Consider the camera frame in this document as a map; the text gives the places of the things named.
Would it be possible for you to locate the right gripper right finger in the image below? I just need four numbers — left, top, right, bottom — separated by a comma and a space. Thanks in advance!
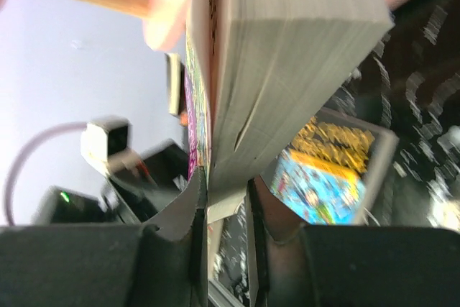
248, 177, 309, 306

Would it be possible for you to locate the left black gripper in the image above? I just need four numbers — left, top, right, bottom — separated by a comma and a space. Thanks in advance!
34, 141, 188, 225

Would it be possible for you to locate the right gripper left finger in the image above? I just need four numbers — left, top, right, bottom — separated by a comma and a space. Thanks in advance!
136, 168, 208, 306

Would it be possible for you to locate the black yellow treehouse book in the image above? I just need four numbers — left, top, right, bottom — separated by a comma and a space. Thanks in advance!
262, 108, 398, 225

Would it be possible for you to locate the black marble pattern mat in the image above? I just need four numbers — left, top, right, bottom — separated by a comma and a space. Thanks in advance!
208, 0, 459, 306

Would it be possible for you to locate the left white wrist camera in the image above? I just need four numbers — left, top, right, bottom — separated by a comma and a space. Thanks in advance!
80, 115, 131, 177

